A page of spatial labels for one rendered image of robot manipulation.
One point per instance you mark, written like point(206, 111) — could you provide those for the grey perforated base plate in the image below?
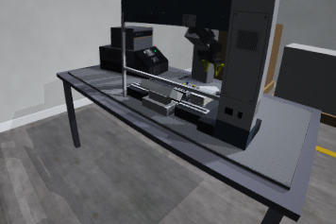
point(273, 154)

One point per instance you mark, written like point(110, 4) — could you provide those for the grey block with round holes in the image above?
point(185, 94)

